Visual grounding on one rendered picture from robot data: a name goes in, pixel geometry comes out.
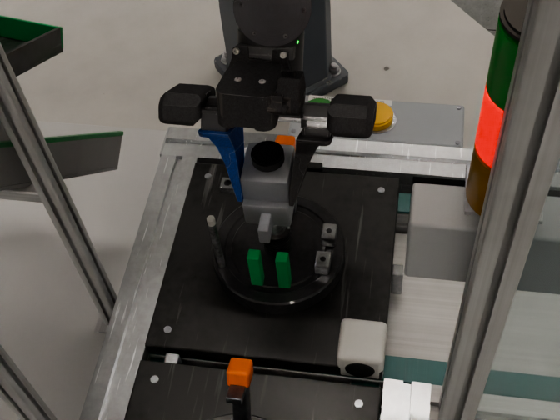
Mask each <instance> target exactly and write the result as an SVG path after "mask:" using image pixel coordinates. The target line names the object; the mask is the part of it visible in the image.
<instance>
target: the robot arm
mask: <svg viewBox="0 0 560 420"><path fill-rule="evenodd" d="M311 12H312V1H311V0H234V1H233V13H234V17H235V19H236V23H237V28H238V30H237V46H235V47H234V48H233V49H232V59H231V62H230V64H229V66H228V69H227V70H226V71H225V73H224V74H223V76H222V78H221V80H220V82H219V83H218V85H217V87H216V90H215V88H214V87H212V86H209V85H197V84H184V83H179V84H178V85H177V86H175V87H173V88H171V89H170V90H168V91H167V92H165V93H164V94H163V95H162V96H161V97H160V101H159V104H158V118H159V120H160V122H161V123H165V124H174V125H185V126H193V125H194V124H195V123H197V122H198V121H199V120H200V119H201V128H200V129H199V130H198V134H199V136H200V137H203V138H209V139H210V140H211V141H212V142H213V144H214V145H215V146H216V147H217V149H218V151H219V152H220V154H221V156H222V160H223V161H224V163H225V166H226V169H227V173H228V176H229V178H230V180H231V183H232V187H233V190H234V192H235V195H236V198H237V201H238V202H242V201H243V199H244V197H243V190H242V185H241V181H240V178H241V175H242V170H243V164H244V136H243V128H254V129H255V130H256V131H260V132H266V131H270V130H273V129H274V128H275V127H276V126H277V124H278V122H289V123H301V128H303V129H302V131H301V132H300V133H299V135H298V136H297V139H296V149H295V158H294V163H293V168H292V178H291V183H290V189H289V206H293V205H294V203H295V202H296V199H297V196H298V193H299V190H300V188H301V186H302V183H303V179H304V177H305V174H306V172H307V170H308V166H309V163H310V161H311V159H312V157H313V155H314V153H315V152H316V150H317V148H318V147H319V146H328V145H330V144H331V142H332V140H333V137H345V138H369V137H370V136H371V135H372V133H373V127H374V123H375V121H376V112H377V103H376V102H375V100H374V99H373V98H372V96H363V95H351V94H338V95H336V96H335V97H334V98H332V100H331V102H330V103H319V102H305V97H306V83H305V77H304V71H303V48H304V30H305V28H306V26H307V25H308V22H309V19H310V17H311Z"/></svg>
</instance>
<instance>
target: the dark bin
mask: <svg viewBox="0 0 560 420"><path fill-rule="evenodd" d="M0 43H1V45H2V48H3V50H4V52H5V53H6V56H7V59H8V61H9V62H10V65H11V67H12V70H13V71H14V73H15V76H16V77H17V76H19V75H21V74H23V73H25V72H27V71H28V70H30V69H32V68H35V67H36V66H37V65H39V64H41V63H44V62H46V61H47V60H48V59H50V58H53V57H55V56H57V55H58V54H59V53H62V52H63V27H58V26H53V25H49V24H44V23H40V22H32V21H28V20H22V19H18V18H14V17H5V16H1V15H0Z"/></svg>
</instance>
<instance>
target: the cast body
mask: <svg viewBox="0 0 560 420"><path fill-rule="evenodd" d="M294 158H295V148H294V146H293V145H282V144H279V143H277V142H274V141H263V142H250V143H249V144H248V145H247V152H246V156H245V160H244V164H243V168H242V175H241V178H240V181H241V185H242V195H243V197H244V199H243V203H242V207H243V211H244V217H245V221H246V223H256V224H259V225H258V230H257V232H258V237H259V242H260V243H270V239H271V235H272V230H273V225H276V226H286V227H289V226H290V225H291V223H292V218H293V209H294V205H293V206H289V189H290V183H291V178H292V173H293V163H294Z"/></svg>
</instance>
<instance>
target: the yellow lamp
mask: <svg viewBox="0 0 560 420"><path fill-rule="evenodd" d="M490 172H491V168H490V167H489V166H488V165H487V164H486V163H485V162H484V161H483V160H482V159H481V158H480V157H479V155H478V152H477V149H476V146H475V143H474V148H473V152H472V161H471V165H470V169H469V174H468V179H467V187H466V197H467V201H468V203H469V205H470V206H471V208H472V209H473V210H474V211H475V212H476V213H477V214H478V215H480V216H481V213H482V209H483V202H484V198H485V195H486V191H487V187H488V180H489V176H490Z"/></svg>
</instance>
